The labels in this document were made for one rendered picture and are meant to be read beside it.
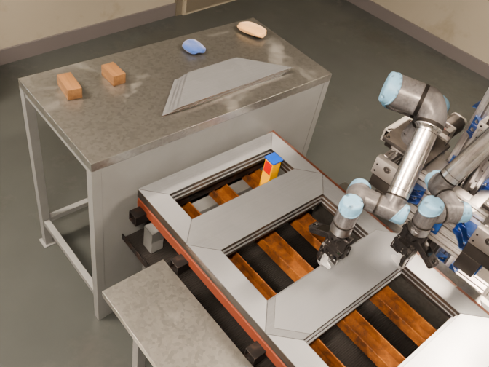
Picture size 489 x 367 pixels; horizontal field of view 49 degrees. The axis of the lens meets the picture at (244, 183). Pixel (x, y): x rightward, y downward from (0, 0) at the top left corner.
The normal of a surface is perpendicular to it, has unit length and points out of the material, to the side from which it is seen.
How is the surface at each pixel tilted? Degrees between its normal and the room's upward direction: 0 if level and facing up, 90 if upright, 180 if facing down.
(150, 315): 0
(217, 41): 0
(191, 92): 0
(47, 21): 90
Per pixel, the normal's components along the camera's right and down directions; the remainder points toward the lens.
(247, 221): 0.16, -0.71
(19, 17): 0.69, 0.58
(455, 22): -0.71, 0.40
